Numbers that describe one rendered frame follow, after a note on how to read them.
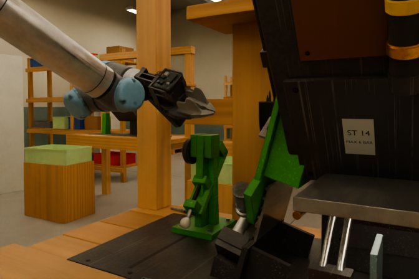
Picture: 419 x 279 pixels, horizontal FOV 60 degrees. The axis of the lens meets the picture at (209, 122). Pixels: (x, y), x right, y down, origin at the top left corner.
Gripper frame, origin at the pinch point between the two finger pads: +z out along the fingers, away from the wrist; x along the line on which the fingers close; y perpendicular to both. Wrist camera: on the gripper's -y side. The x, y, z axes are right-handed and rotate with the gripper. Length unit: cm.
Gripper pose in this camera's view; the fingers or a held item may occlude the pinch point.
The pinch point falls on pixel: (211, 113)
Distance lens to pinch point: 85.2
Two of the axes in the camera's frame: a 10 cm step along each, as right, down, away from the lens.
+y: -1.9, -6.5, -7.4
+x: 5.1, -7.0, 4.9
